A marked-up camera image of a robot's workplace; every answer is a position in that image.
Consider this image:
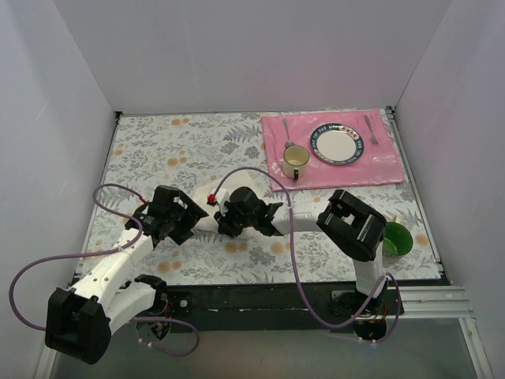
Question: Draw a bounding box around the silver spoon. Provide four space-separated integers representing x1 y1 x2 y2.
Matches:
282 118 294 148

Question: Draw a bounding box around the white cloth napkin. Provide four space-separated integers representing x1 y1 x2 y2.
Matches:
191 171 257 233

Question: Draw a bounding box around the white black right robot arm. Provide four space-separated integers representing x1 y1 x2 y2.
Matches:
207 186 387 314

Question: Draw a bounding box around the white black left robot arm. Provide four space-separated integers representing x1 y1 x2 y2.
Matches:
45 186 207 364

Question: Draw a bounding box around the green inside floral mug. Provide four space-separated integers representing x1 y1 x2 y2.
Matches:
382 215 413 268

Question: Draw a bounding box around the floral patterned table mat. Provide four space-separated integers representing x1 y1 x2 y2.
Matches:
76 113 443 285

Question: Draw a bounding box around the cream enamel mug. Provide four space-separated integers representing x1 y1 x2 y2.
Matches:
282 144 310 180

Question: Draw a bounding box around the white plate blue rim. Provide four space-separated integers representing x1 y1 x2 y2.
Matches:
309 123 365 166

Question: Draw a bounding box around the pink placemat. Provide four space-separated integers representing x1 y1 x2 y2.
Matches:
260 109 406 190

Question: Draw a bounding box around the silver fork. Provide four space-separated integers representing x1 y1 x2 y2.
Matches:
364 114 379 145

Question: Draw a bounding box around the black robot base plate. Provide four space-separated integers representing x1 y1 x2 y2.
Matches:
157 282 406 332

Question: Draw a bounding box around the aluminium frame rail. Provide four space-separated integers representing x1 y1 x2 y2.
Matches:
36 279 473 378

